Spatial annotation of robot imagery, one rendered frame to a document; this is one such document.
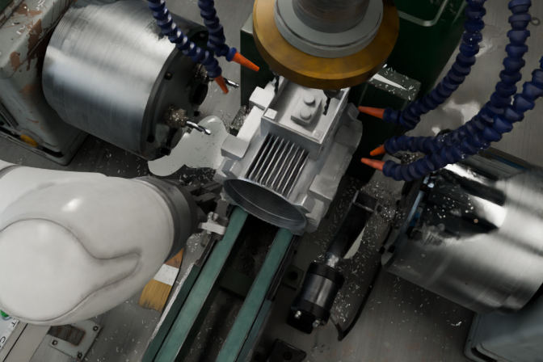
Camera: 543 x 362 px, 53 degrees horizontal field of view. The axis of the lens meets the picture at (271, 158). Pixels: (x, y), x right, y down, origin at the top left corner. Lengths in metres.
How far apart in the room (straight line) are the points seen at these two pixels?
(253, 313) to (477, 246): 0.38
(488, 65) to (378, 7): 0.76
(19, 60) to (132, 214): 0.56
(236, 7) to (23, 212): 1.06
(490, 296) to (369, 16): 0.44
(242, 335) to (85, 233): 0.60
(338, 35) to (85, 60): 0.42
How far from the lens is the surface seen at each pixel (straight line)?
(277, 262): 0.98
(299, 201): 0.84
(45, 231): 0.39
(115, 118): 0.90
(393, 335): 1.11
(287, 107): 0.87
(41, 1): 0.98
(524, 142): 1.34
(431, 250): 0.82
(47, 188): 0.43
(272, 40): 0.67
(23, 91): 0.99
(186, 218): 0.54
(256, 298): 0.97
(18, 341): 0.86
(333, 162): 0.89
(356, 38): 0.65
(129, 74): 0.87
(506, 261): 0.84
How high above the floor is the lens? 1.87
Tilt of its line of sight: 66 degrees down
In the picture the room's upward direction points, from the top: 7 degrees clockwise
